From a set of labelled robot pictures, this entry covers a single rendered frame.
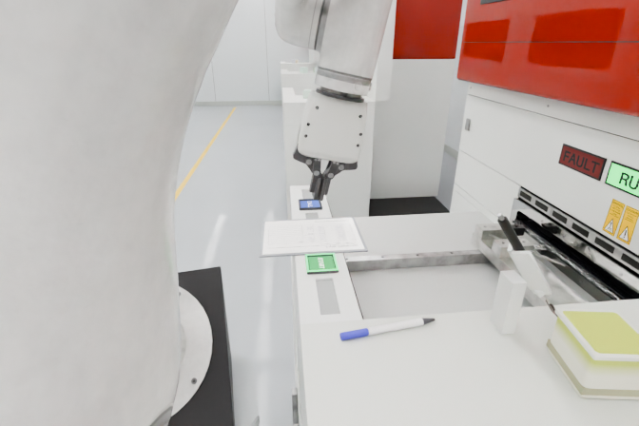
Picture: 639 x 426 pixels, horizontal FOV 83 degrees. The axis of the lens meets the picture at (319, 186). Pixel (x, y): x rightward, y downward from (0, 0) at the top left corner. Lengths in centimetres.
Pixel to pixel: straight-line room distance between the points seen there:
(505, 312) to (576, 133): 52
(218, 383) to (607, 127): 84
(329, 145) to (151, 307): 42
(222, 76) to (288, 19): 813
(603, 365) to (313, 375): 32
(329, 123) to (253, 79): 804
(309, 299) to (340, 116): 29
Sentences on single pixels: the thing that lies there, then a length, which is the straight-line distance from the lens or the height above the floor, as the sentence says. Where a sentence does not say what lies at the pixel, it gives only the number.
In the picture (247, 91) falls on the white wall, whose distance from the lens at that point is 861.
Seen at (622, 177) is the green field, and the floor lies 110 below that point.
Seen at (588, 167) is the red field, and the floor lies 109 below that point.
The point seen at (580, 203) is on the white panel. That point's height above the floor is 101.
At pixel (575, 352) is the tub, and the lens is 54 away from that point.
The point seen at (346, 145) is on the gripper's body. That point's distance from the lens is 56.
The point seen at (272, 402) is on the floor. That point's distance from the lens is 169.
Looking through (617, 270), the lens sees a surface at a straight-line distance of 91.
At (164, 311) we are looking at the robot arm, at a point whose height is 122.
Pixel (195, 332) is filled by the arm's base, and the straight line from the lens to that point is 59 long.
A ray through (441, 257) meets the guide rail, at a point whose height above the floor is 85.
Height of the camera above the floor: 134
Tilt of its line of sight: 22 degrees down
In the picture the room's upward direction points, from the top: straight up
